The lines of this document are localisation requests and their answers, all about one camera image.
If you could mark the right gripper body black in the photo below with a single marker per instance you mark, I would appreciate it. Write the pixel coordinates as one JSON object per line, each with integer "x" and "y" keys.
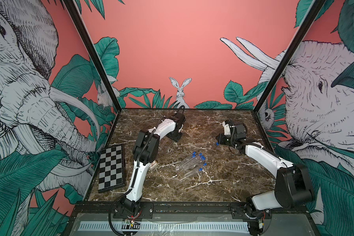
{"x": 227, "y": 139}

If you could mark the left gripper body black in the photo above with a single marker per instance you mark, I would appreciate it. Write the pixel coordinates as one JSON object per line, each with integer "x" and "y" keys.
{"x": 176, "y": 136}

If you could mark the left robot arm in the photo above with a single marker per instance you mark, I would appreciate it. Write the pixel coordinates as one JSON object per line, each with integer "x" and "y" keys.
{"x": 145, "y": 152}

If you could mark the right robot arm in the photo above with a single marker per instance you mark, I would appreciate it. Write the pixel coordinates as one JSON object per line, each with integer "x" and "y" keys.
{"x": 293, "y": 185}

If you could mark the checkerboard calibration board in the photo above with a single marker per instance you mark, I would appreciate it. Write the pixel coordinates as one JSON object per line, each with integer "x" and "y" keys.
{"x": 111, "y": 173}

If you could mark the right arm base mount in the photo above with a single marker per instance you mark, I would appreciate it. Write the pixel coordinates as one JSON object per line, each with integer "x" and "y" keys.
{"x": 245, "y": 211}

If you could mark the white slotted cable duct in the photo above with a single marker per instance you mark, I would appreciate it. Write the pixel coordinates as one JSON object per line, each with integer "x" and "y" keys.
{"x": 234, "y": 227}

